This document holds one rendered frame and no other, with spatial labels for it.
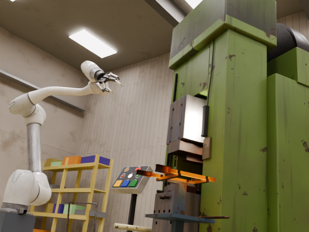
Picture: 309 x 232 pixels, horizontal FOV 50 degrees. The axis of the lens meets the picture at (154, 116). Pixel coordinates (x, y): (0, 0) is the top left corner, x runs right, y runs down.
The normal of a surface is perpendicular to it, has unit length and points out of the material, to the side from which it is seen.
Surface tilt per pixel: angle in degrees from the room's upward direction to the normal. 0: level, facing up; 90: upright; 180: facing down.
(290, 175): 90
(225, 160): 90
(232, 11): 90
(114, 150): 90
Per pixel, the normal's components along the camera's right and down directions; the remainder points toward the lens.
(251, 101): 0.44, -0.26
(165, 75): -0.62, -0.33
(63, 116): 0.78, -0.13
